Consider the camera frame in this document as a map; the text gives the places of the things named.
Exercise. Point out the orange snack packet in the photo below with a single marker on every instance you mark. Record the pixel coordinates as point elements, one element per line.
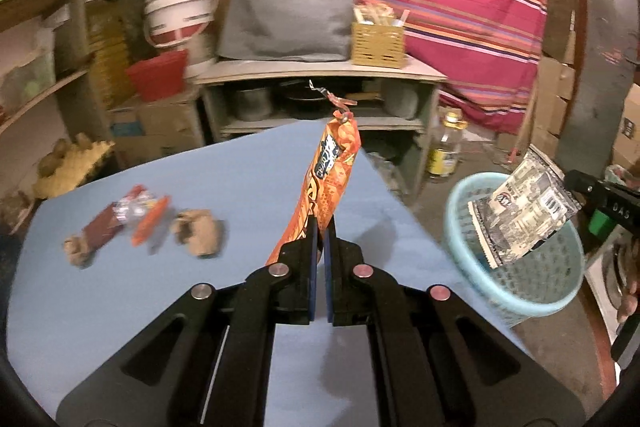
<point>325,177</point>

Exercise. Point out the bundle of wooden sticks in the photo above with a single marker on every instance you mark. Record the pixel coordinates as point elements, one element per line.
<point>377,13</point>

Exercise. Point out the small wooden shelf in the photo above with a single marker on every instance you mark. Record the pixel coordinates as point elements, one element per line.
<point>320,69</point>

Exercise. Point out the yellow slotted basket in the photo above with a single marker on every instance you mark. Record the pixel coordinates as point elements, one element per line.
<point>377,47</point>

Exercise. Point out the stacked cardboard boxes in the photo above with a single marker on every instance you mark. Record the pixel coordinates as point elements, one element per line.
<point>552,102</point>

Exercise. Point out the clear red wrapper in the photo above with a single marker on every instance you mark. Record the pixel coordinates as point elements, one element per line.
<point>135,206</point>

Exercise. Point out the red plastic bowl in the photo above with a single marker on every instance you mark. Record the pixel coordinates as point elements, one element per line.
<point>157,74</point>

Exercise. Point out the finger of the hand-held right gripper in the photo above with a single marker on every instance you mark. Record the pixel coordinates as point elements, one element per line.
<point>585,187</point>

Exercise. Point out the cardboard box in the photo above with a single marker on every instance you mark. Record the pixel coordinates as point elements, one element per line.
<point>160,127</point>

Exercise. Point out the person's right hand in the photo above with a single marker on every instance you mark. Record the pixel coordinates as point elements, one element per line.
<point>630,302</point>

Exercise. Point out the black and white printed packet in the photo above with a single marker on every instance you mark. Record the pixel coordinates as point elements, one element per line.
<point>525,207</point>

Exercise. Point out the grey cushion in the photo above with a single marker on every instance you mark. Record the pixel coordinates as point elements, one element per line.
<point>290,12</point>

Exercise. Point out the orange strip wrapper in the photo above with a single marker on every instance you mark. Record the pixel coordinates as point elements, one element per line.
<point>147,228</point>

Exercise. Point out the teal plastic basket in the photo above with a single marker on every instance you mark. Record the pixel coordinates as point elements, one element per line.
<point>530,292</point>

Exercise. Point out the yellow oil bottle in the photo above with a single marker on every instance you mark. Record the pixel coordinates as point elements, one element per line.
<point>110,62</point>

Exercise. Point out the yellow egg carton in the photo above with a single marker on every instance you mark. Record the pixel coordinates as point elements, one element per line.
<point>75,167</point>

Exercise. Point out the wooden shelving unit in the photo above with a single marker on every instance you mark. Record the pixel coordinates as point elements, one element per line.
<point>45,4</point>

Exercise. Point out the large tan crumpled paper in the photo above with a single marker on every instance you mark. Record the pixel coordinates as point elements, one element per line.
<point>197,234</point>

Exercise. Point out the small tan crumpled paper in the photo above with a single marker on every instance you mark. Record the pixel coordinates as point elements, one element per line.
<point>76,252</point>

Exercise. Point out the dark red bar wrapper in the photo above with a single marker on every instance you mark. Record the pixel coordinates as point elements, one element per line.
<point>102,227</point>

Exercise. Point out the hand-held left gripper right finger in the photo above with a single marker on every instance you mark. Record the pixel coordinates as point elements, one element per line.
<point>328,277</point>

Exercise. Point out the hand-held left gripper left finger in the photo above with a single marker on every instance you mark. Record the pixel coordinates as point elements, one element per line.
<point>312,267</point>

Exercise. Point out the glass bottle yellow label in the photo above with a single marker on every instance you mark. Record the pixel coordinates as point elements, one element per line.
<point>445,152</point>

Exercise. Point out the grey metal pot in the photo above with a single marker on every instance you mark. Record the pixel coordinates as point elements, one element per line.
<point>252,104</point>

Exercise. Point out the blue tablecloth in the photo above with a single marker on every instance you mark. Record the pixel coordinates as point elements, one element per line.
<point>225,187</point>

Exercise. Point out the white plastic bucket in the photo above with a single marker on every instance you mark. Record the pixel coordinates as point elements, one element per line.
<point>180,14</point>

